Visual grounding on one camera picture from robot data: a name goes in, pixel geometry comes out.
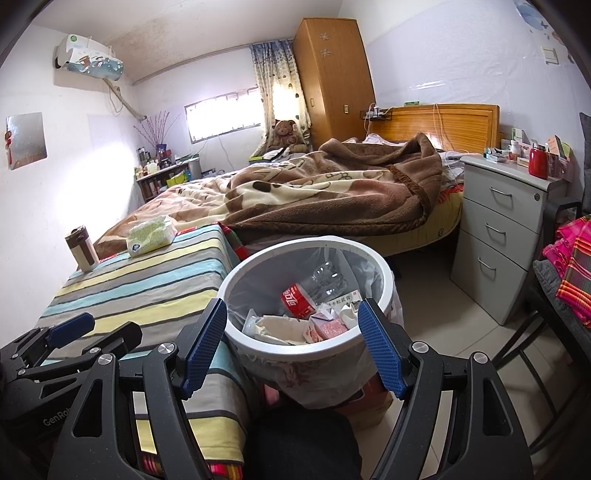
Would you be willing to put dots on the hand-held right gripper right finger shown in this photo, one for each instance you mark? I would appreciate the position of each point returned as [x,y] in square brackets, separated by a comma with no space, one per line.
[383,350]

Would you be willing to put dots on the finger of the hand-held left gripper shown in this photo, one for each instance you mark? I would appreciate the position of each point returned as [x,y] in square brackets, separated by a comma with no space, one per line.
[71,330]
[120,339]

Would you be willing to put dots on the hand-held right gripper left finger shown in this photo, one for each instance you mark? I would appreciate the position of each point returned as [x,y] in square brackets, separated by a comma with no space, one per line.
[203,350]

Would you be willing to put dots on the white round trash bin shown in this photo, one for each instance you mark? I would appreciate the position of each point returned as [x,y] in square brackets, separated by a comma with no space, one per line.
[249,351]

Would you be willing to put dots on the white paper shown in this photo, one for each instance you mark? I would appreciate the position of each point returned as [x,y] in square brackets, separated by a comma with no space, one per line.
[349,317]

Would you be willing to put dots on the pink strawberry milk carton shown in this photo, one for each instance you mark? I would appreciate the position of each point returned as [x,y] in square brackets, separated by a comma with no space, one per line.
[330,330]

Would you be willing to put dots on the white medicine box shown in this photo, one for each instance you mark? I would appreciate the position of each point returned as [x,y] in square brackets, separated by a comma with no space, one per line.
[344,299]

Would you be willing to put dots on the clear plastic bin liner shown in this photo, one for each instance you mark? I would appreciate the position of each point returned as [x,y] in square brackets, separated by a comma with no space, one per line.
[268,277]

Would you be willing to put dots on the clear plastic bottle red label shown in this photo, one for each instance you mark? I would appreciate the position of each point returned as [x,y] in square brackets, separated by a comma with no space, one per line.
[295,300]

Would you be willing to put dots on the striped bed sheet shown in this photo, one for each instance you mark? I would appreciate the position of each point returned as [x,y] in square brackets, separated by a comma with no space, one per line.
[138,286]

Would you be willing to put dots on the beige and brown thermos cup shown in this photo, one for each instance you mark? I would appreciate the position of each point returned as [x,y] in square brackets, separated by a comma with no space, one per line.
[83,249]

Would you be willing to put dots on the green soft tissue pack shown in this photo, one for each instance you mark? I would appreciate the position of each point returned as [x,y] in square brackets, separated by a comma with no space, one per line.
[150,235]

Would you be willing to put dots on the yellow mattress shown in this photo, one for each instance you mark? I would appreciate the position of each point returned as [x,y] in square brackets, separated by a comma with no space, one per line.
[415,230]

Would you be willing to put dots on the person's black trouser leg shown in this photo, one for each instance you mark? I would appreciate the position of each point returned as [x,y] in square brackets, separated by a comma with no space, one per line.
[300,447]

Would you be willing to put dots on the brown patterned blanket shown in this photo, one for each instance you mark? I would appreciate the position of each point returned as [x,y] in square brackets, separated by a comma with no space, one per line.
[323,198]

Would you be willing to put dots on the grey drawer cabinet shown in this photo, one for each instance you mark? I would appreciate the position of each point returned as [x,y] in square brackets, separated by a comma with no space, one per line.
[498,230]

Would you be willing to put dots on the cluttered shelf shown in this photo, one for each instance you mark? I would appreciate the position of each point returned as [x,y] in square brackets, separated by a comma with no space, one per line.
[175,177]

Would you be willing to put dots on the grey chair cushion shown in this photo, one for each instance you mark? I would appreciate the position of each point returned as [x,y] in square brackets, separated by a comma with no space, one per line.
[547,286]

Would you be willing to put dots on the group of bottles and jars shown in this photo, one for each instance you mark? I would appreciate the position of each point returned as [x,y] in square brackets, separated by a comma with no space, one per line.
[150,164]

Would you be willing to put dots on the red hanging charm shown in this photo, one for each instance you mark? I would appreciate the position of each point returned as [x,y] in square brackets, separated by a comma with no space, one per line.
[8,145]

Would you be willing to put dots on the flat green box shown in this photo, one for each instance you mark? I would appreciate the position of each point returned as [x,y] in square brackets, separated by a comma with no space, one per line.
[259,158]

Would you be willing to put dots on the pink plaid cloth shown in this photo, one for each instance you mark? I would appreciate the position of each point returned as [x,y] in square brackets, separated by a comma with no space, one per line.
[572,267]

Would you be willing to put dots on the dry branch decoration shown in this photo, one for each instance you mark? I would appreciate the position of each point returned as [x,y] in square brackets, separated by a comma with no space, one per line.
[159,129]

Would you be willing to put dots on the black metal chair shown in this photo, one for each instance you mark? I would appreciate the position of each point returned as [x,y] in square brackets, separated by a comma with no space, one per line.
[554,212]

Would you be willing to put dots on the flat white packet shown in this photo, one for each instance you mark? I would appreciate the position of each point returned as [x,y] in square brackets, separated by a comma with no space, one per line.
[495,155]

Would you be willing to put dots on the brown teddy bear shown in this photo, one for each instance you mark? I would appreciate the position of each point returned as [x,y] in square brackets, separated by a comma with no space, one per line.
[286,134]

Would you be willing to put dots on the wrapped air conditioner pipe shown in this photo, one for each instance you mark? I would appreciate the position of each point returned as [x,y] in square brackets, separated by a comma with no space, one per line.
[127,104]

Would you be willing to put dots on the window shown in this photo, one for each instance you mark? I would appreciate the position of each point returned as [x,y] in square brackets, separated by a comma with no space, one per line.
[221,115]

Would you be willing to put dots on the small white bottle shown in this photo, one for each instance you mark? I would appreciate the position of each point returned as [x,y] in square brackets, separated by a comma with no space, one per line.
[515,150]

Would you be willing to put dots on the wooden bed headboard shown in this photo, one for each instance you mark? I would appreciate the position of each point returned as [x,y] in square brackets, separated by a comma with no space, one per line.
[466,124]

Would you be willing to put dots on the red jar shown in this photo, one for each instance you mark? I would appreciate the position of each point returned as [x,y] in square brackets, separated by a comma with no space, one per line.
[538,162]

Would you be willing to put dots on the green and white box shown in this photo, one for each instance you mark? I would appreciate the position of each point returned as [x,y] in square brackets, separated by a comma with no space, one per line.
[520,137]

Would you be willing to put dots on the pink desk organiser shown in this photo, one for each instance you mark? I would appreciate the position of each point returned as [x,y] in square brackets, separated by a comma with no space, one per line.
[559,157]

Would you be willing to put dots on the wooden wardrobe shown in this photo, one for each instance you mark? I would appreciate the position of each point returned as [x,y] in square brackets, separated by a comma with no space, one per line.
[332,78]

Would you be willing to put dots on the spotted curtain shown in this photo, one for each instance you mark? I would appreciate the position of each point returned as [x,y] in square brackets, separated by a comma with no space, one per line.
[277,83]

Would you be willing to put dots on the silver wall panel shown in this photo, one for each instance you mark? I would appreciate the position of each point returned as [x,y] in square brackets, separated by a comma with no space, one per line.
[27,141]

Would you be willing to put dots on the black wall shelf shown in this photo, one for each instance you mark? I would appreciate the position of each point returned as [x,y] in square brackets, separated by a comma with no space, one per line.
[376,114]

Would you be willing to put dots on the wall air conditioner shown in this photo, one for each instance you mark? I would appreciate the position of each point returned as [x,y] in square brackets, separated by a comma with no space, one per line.
[90,57]

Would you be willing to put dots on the beige wall switch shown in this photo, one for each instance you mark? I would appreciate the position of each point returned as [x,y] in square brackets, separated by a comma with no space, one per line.
[550,54]

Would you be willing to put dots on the blue wall sticker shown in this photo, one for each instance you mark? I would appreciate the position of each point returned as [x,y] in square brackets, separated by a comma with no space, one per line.
[531,14]

